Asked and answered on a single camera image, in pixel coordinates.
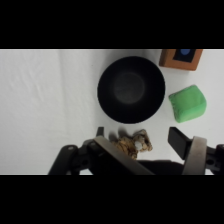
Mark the orange block with blue centre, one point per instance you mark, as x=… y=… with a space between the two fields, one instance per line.
x=181 y=60

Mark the green foam block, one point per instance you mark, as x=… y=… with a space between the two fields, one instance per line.
x=187 y=104

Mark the black bowl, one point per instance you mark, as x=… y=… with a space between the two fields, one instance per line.
x=131 y=90

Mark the brown tiger plush toy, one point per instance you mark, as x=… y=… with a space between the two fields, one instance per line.
x=138 y=146

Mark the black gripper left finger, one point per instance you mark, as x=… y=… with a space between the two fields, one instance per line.
x=113 y=156

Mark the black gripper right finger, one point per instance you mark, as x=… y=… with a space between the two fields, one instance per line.
x=195 y=156

